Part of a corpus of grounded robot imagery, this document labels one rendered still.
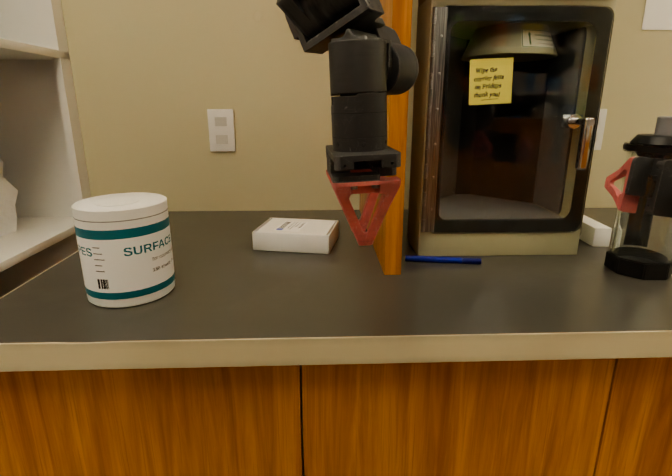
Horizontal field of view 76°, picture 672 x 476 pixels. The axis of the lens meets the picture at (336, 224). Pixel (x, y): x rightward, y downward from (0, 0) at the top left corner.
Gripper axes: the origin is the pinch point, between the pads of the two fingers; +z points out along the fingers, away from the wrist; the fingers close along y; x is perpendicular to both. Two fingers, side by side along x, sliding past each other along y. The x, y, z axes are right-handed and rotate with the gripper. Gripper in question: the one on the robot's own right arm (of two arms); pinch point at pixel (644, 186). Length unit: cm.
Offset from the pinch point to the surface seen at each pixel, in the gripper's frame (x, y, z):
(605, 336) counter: 20.0, 4.4, -5.3
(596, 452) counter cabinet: 40.4, -2.3, 0.0
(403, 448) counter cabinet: 42, 27, -1
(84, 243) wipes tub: 18, 76, 2
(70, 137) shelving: 5, 111, 58
